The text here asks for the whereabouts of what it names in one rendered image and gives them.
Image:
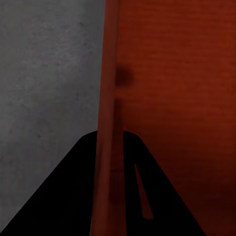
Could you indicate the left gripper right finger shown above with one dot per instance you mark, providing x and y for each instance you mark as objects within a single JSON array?
[{"x": 171, "y": 216}]

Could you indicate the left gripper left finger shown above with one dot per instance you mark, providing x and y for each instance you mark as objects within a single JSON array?
[{"x": 62, "y": 205}]

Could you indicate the storage box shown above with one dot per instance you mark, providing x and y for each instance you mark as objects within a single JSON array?
[{"x": 169, "y": 76}]

